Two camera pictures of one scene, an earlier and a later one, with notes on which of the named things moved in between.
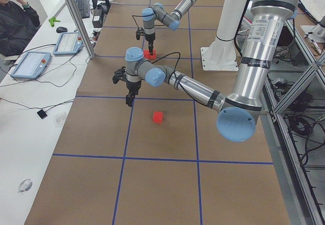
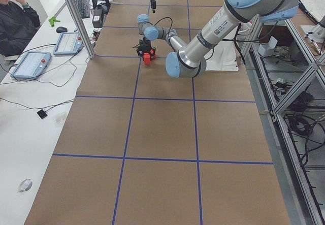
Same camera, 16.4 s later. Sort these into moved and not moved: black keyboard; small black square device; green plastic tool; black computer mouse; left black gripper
Moved: left black gripper
Not moved: black keyboard; black computer mouse; small black square device; green plastic tool
